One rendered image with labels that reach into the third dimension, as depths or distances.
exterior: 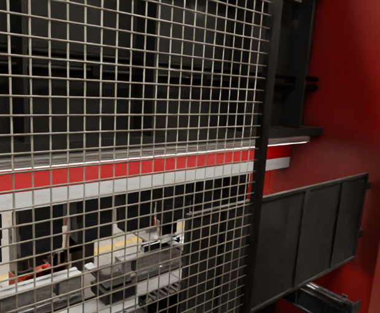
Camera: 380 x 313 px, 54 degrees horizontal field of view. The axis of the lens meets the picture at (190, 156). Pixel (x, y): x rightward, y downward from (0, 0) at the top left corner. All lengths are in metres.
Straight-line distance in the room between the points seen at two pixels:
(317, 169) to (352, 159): 0.20
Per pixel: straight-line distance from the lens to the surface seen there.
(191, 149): 1.39
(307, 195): 1.53
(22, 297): 1.50
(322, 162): 2.14
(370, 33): 2.06
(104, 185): 1.45
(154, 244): 1.71
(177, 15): 1.51
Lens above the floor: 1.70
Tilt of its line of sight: 11 degrees down
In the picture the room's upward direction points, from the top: 4 degrees clockwise
